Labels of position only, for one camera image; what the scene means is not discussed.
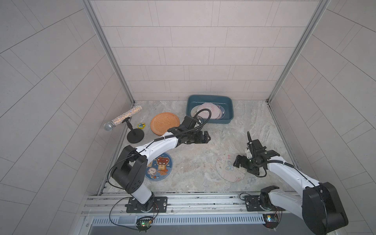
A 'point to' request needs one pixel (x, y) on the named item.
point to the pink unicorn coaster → (216, 113)
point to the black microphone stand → (134, 135)
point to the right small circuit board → (271, 221)
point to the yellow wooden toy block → (141, 126)
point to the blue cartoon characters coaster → (160, 168)
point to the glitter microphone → (110, 125)
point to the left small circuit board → (143, 224)
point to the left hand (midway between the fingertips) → (207, 138)
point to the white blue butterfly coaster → (226, 170)
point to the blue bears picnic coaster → (223, 110)
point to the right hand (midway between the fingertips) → (238, 166)
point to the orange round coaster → (161, 122)
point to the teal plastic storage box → (226, 101)
